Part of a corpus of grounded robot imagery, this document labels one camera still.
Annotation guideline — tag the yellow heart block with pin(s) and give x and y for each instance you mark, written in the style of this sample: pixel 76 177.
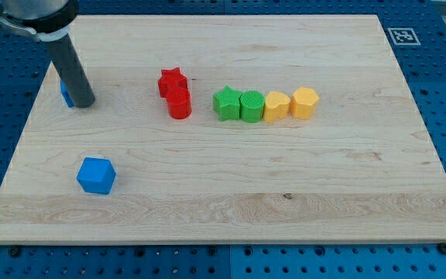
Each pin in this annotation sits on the yellow heart block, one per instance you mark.
pixel 277 106

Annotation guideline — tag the yellow hexagon block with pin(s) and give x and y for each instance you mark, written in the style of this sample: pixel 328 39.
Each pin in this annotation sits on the yellow hexagon block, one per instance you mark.
pixel 304 103

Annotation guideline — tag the red cylinder block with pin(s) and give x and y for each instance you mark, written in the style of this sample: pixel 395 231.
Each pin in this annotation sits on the red cylinder block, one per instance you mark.
pixel 179 103

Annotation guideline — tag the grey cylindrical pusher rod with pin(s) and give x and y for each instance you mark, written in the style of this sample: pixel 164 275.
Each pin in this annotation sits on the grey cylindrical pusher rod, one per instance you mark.
pixel 68 66

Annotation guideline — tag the white fiducial marker tag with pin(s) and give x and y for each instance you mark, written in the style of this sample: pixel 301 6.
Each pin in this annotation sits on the white fiducial marker tag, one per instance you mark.
pixel 403 36

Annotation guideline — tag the robot arm silver black flange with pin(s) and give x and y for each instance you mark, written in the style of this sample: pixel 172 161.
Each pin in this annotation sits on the robot arm silver black flange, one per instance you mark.
pixel 41 20

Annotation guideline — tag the green star block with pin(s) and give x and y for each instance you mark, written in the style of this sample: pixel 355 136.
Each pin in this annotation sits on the green star block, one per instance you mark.
pixel 226 103

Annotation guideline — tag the blue cube block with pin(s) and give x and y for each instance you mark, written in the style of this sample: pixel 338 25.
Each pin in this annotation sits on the blue cube block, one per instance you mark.
pixel 96 175

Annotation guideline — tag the light wooden board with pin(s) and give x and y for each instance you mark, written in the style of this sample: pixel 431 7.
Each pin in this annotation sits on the light wooden board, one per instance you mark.
pixel 361 170

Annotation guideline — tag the blue triangle block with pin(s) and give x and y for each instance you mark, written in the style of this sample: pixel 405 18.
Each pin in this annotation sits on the blue triangle block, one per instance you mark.
pixel 63 89

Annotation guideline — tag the green cylinder block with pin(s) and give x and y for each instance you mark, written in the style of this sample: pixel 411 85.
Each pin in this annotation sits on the green cylinder block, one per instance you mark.
pixel 251 106

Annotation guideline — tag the red star block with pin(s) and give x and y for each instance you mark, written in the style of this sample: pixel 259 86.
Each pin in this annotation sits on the red star block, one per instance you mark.
pixel 171 78

